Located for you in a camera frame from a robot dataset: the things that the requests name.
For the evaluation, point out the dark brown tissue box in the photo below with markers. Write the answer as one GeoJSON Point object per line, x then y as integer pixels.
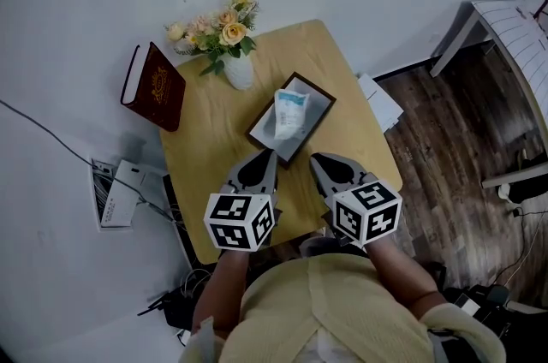
{"type": "Point", "coordinates": [319, 119]}

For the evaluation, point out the yellow flower bouquet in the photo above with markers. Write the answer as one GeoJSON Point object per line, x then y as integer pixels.
{"type": "Point", "coordinates": [222, 27]}

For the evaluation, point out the black and white rectangular block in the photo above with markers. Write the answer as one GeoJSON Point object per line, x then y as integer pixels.
{"type": "Point", "coordinates": [466, 303]}

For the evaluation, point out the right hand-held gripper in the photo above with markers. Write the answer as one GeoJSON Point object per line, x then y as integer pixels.
{"type": "Point", "coordinates": [364, 216]}

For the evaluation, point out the black router with antennas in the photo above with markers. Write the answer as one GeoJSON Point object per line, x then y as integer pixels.
{"type": "Point", "coordinates": [175, 307]}

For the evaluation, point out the person's right forearm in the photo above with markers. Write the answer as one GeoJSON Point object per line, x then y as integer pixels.
{"type": "Point", "coordinates": [398, 271]}

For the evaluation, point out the white plastic bag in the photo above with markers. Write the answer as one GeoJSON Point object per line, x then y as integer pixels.
{"type": "Point", "coordinates": [291, 115]}

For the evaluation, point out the white safe box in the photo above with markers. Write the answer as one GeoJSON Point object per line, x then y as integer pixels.
{"type": "Point", "coordinates": [381, 102]}

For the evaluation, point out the black office chair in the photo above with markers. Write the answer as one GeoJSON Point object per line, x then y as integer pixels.
{"type": "Point", "coordinates": [492, 310]}

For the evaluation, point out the white desk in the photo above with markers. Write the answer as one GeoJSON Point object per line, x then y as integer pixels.
{"type": "Point", "coordinates": [518, 36]}

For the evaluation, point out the person's left forearm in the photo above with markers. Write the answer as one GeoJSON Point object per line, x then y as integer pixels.
{"type": "Point", "coordinates": [222, 288]}

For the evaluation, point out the dark red hardcover book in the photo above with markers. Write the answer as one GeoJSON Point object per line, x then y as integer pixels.
{"type": "Point", "coordinates": [156, 91]}

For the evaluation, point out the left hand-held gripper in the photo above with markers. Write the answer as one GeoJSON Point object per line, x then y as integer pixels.
{"type": "Point", "coordinates": [240, 220]}

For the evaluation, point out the person's yellow knit cardigan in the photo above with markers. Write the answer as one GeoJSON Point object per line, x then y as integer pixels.
{"type": "Point", "coordinates": [334, 310]}

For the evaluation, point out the white ribbed vase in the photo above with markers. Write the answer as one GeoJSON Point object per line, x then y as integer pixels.
{"type": "Point", "coordinates": [239, 72]}

